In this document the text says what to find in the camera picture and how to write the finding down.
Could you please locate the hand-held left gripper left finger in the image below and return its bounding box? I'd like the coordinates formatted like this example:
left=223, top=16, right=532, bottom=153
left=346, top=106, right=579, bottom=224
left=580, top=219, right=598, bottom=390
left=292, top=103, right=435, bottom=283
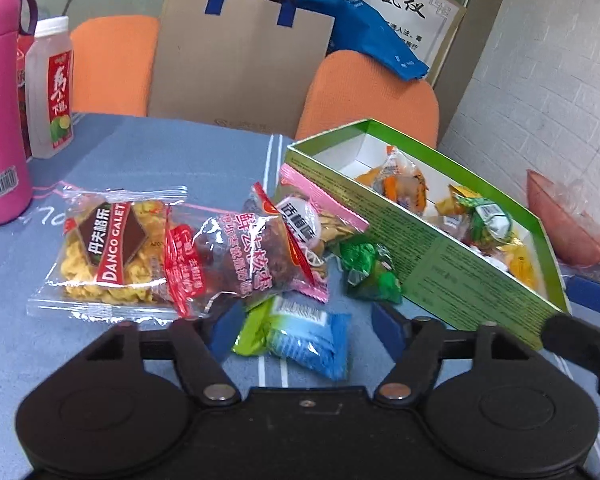
left=82, top=304, right=246, bottom=407

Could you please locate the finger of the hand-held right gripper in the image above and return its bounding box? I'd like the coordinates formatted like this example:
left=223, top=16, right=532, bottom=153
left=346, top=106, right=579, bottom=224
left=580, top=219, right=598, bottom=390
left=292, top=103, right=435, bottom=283
left=566, top=276, right=600, bottom=322
left=540, top=314, right=600, bottom=401

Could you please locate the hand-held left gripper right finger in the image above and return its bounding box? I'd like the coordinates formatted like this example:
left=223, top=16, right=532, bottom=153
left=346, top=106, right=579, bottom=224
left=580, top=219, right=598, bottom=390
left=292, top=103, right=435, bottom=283
left=371, top=301, right=536, bottom=407

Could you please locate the blue green snack packet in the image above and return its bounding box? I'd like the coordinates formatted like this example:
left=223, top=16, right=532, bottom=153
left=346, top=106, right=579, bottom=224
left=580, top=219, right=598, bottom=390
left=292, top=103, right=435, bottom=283
left=232, top=295, right=353, bottom=382

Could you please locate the yellow clear bread packet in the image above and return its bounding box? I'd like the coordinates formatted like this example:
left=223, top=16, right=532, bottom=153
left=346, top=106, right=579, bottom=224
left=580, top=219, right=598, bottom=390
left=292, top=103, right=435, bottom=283
left=500, top=240, right=540, bottom=291

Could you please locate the green cardboard box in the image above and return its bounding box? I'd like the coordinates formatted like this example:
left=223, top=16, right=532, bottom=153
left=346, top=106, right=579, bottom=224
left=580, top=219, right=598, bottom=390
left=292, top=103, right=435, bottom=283
left=275, top=119, right=572, bottom=352

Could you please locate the green white snack packet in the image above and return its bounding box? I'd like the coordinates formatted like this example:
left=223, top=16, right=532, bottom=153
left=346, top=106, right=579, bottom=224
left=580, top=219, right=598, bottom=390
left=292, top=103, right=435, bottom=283
left=460, top=199, right=515, bottom=248

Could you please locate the yellow chip bag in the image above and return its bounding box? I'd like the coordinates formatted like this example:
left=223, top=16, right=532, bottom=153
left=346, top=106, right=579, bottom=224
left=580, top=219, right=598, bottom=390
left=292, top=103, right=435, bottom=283
left=437, top=185, right=481, bottom=218

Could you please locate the clear packet with orange snack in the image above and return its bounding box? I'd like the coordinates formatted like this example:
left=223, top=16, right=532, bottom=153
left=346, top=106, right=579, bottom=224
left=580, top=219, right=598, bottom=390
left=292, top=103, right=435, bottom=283
left=382, top=146, right=428, bottom=213

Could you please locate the green wrapped candy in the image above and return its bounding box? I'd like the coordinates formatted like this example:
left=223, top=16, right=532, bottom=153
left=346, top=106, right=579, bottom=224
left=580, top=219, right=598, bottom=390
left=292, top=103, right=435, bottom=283
left=347, top=262, right=403, bottom=306
left=340, top=242, right=393, bottom=273

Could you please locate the pink plastic bowl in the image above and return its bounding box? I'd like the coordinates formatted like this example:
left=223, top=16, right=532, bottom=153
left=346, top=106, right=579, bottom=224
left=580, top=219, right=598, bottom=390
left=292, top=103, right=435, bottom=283
left=526, top=169, right=600, bottom=267

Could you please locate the red clear date packet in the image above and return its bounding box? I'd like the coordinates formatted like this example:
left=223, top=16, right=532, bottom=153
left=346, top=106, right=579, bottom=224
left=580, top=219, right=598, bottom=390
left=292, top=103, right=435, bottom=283
left=164, top=182, right=331, bottom=318

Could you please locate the clear plastic bag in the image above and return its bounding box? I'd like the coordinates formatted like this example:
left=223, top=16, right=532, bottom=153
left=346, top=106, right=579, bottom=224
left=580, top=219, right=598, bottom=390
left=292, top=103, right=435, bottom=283
left=545, top=177, right=600, bottom=221

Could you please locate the pink snack packet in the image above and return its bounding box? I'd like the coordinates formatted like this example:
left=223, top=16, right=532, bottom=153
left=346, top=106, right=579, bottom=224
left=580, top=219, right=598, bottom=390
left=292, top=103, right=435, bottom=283
left=277, top=162, right=371, bottom=303

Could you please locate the clear cookie packet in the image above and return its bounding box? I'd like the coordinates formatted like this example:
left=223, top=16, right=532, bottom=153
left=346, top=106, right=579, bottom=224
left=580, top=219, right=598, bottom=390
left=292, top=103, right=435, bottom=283
left=27, top=183, right=188, bottom=318

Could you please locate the blue tablecloth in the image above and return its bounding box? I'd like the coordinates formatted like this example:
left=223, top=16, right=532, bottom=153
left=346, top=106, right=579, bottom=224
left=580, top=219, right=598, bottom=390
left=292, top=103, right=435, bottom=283
left=0, top=112, right=600, bottom=480

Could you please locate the orange chair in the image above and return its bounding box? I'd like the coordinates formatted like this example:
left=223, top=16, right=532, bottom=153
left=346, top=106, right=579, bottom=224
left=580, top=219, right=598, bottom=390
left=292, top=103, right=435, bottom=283
left=295, top=50, right=440, bottom=150
left=70, top=15, right=161, bottom=117

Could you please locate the brown paper bag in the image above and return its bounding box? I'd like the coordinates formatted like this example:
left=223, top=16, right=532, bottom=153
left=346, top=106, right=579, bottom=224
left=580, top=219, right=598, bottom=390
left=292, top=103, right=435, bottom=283
left=147, top=0, right=336, bottom=137

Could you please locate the white juice bottle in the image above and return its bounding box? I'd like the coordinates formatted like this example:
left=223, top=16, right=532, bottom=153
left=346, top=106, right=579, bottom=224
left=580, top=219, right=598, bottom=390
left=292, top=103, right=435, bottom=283
left=25, top=16, right=76, bottom=160

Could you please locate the blue bag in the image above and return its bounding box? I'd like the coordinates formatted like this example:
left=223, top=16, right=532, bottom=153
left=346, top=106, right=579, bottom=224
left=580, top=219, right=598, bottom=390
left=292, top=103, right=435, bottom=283
left=270, top=0, right=430, bottom=81

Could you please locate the pink thermos bottle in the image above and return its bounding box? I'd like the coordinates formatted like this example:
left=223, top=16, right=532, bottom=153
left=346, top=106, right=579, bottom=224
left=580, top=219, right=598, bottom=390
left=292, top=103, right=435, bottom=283
left=0, top=0, right=38, bottom=226

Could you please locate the framed calligraphy poster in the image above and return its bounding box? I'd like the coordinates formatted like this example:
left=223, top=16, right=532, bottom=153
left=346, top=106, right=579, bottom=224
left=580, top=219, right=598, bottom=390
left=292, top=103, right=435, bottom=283
left=175, top=0, right=468, bottom=86

